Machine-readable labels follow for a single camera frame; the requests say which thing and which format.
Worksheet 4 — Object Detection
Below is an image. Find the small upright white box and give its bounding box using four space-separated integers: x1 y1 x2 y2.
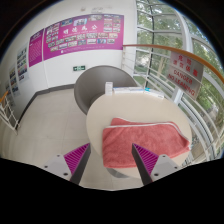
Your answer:
105 81 114 97

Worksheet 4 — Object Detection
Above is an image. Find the red-lettered warning sign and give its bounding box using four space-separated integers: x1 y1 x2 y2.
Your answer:
166 50 205 101

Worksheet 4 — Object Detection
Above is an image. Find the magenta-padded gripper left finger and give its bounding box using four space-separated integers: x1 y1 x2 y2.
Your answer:
41 142 92 186

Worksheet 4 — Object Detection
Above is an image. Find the green exit sign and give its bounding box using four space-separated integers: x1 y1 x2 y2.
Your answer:
72 65 87 72

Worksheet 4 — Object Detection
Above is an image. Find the white railing with orange handrail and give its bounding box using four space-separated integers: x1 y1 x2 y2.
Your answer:
121 43 224 168

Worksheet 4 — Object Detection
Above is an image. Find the pink towel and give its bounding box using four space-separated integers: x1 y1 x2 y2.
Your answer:
101 117 191 169

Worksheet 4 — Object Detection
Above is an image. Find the white photo wall poster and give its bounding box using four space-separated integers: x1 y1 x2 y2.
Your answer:
8 64 21 98
16 43 30 83

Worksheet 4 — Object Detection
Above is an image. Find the flat white box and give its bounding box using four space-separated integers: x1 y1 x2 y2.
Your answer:
112 87 134 95
132 87 148 94

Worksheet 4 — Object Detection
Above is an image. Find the white box with blue end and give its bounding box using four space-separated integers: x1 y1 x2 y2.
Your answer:
143 88 165 100

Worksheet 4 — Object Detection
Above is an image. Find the grey round-back chair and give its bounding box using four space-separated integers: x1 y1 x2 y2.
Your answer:
73 65 138 116

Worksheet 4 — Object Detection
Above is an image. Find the large magenta wall poster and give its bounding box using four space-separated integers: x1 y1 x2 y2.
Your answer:
42 13 125 62

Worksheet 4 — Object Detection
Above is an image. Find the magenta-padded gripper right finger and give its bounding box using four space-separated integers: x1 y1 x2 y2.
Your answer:
131 142 183 187

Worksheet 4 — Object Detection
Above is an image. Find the short white stair railing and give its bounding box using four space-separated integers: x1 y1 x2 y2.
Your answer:
0 90 20 134

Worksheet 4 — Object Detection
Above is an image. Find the narrow magenta wall poster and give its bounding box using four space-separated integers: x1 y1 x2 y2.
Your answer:
28 28 45 68

